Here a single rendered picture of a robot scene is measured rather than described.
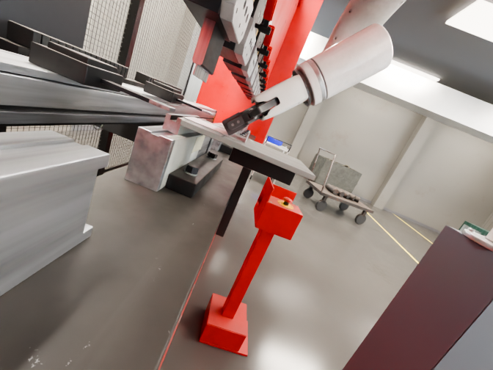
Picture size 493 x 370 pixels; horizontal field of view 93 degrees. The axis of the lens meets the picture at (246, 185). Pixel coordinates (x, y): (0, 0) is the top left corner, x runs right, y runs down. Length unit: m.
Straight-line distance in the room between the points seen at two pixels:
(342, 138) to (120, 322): 7.97
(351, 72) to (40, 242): 0.49
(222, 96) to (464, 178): 8.24
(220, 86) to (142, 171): 2.35
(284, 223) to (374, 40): 0.68
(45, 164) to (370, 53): 0.49
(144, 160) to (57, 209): 0.22
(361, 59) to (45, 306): 0.53
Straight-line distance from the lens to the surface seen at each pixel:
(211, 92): 2.74
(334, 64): 0.50
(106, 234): 0.31
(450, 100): 6.23
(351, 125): 8.12
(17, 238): 0.22
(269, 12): 0.67
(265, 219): 0.95
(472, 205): 10.03
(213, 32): 0.50
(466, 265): 0.65
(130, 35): 1.72
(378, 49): 0.53
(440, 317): 0.66
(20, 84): 0.55
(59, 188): 0.23
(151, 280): 0.26
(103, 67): 0.62
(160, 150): 0.41
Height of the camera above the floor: 1.05
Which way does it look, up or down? 15 degrees down
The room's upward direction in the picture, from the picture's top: 23 degrees clockwise
